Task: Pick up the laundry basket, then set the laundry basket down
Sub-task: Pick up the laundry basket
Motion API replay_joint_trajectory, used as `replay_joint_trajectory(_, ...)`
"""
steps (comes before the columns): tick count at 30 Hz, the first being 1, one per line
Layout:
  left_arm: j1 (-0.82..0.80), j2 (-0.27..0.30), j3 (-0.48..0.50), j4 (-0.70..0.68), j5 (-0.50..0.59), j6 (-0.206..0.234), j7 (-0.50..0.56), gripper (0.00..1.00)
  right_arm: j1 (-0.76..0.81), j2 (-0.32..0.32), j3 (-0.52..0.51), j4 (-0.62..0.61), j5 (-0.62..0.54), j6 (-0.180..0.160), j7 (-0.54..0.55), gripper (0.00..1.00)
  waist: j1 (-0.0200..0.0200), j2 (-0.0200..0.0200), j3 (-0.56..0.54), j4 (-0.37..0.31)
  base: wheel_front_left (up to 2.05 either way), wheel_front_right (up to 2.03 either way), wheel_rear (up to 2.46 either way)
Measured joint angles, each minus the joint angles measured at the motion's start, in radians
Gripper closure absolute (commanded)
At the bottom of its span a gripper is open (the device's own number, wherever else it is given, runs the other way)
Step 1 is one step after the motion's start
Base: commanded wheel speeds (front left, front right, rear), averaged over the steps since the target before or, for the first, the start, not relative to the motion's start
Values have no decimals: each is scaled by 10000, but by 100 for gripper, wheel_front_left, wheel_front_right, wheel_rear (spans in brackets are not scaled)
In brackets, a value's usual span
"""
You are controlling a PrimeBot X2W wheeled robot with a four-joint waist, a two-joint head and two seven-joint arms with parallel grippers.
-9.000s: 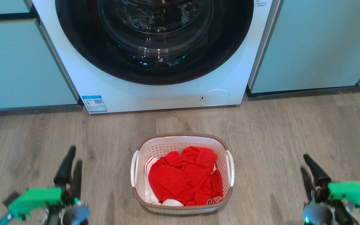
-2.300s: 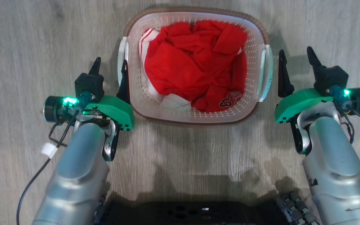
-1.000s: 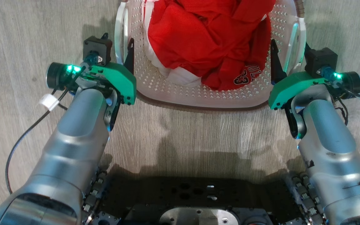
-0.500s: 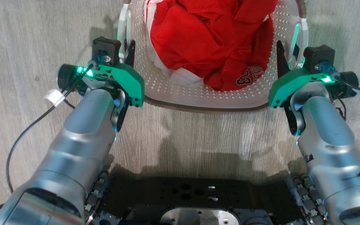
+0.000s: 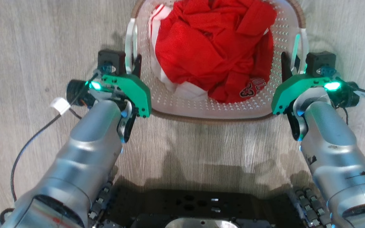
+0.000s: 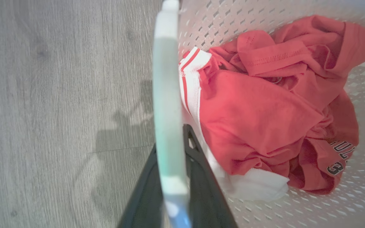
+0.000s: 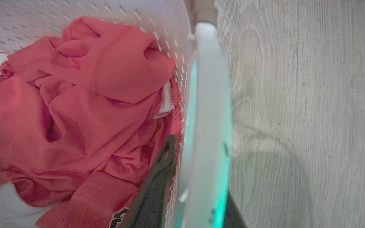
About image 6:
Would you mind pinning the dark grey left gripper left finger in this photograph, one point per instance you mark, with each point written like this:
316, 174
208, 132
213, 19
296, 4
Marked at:
143, 202

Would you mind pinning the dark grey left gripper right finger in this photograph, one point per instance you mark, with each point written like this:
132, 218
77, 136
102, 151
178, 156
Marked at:
206, 196

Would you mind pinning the red jersey with white trim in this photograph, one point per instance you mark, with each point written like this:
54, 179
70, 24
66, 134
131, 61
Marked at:
265, 107

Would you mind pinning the white perforated plastic laundry basket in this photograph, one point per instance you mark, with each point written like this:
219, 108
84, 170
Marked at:
296, 209

